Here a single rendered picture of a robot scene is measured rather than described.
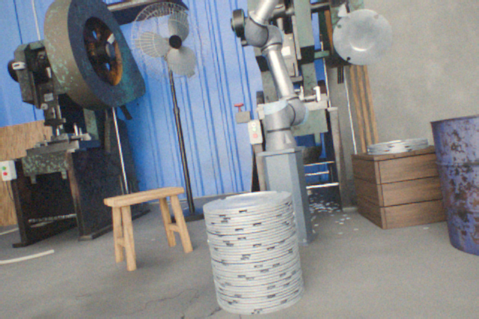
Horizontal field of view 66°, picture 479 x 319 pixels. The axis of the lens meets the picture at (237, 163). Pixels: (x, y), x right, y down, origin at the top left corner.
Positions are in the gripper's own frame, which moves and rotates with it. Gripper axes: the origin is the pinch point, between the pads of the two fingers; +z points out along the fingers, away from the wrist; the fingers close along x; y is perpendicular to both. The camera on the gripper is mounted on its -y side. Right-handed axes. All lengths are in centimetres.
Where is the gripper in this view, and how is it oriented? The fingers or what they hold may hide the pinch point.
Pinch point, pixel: (351, 16)
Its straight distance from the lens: 199.8
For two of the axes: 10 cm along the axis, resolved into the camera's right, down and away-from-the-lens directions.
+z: 4.3, 6.2, 6.6
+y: -8.7, 1.0, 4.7
